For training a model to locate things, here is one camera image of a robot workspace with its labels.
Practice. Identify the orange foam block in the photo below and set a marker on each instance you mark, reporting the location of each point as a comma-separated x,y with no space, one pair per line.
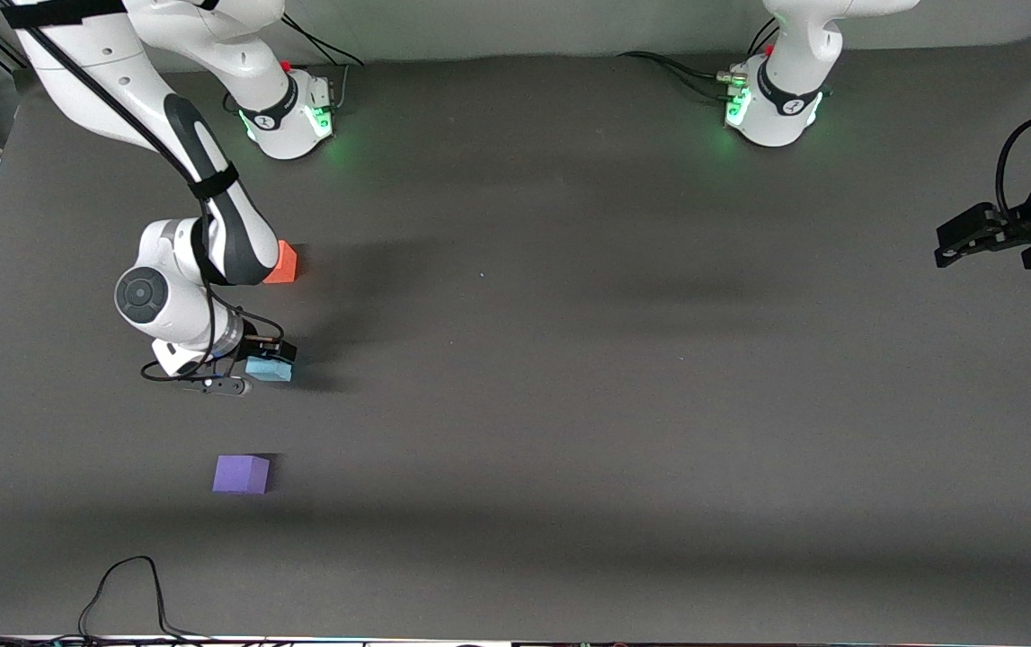
286,265

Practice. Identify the dark grey table mat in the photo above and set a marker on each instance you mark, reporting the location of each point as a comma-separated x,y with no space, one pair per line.
569,449

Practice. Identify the light blue foam block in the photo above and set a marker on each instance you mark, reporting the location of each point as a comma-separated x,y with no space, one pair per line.
268,369

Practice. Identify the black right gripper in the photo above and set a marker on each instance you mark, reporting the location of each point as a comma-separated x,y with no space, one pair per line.
256,345

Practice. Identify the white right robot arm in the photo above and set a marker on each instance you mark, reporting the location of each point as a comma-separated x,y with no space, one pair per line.
93,63

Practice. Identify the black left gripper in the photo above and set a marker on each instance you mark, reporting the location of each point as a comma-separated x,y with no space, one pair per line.
1030,223

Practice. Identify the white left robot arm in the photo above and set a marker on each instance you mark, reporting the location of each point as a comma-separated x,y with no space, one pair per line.
794,54

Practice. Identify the purple foam block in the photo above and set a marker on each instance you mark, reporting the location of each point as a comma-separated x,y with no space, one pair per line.
240,474

